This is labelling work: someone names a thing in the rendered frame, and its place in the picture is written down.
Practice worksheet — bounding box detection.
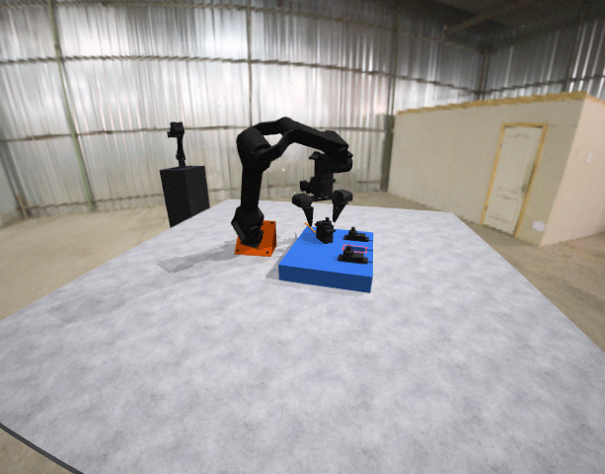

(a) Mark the blue flat deck plate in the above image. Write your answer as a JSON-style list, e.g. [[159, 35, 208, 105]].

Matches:
[[278, 226, 373, 293]]

